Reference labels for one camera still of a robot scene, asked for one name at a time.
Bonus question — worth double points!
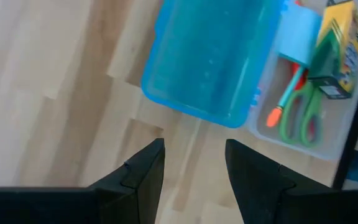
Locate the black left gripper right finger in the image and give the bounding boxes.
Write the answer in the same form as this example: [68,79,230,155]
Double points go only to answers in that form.
[224,139,358,224]

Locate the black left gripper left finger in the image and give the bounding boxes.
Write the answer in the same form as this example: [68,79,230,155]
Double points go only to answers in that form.
[0,138,166,224]

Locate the clear plastic storage box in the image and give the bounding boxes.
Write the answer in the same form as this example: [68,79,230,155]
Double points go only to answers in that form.
[247,0,358,162]

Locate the green handled scissors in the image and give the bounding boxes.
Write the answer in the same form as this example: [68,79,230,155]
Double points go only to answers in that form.
[278,79,325,149]

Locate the blue translucent box lid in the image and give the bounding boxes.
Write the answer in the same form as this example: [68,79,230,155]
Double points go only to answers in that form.
[140,0,287,129]

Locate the teal sticky note pad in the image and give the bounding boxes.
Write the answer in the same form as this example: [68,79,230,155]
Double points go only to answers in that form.
[273,2,323,68]

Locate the yellow green crayon box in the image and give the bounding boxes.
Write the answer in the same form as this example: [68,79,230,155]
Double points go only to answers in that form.
[307,0,358,100]

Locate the teal pen with orange tip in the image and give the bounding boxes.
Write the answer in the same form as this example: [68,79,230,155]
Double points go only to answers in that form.
[265,66,306,129]

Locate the black table frame rail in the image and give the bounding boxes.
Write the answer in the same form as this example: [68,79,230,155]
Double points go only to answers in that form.
[332,40,358,190]

